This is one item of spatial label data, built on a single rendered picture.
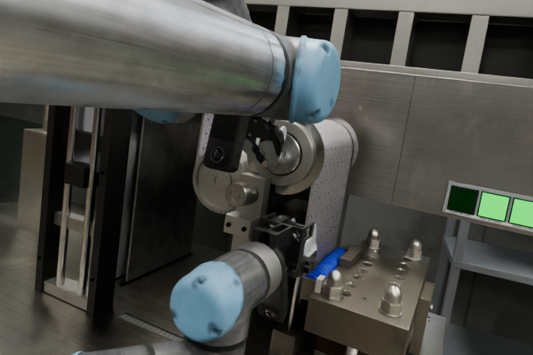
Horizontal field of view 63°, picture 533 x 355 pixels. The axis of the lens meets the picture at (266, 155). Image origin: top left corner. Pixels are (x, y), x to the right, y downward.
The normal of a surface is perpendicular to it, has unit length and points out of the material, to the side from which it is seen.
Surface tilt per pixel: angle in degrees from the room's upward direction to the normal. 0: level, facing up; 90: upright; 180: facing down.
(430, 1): 90
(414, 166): 90
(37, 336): 0
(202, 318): 90
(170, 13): 65
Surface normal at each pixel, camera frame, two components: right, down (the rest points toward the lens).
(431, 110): -0.43, 0.06
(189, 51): 0.88, 0.11
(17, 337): 0.14, -0.98
